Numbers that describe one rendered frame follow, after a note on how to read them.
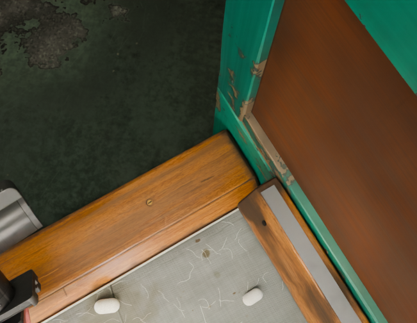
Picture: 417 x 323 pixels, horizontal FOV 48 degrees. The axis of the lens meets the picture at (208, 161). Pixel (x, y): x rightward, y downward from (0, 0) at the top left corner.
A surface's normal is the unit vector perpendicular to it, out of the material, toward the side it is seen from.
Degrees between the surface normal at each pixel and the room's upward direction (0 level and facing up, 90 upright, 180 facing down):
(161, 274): 0
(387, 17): 90
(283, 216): 0
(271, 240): 67
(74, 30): 0
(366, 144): 90
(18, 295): 50
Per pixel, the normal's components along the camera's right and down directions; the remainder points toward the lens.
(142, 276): 0.02, -0.27
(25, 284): -0.38, -0.81
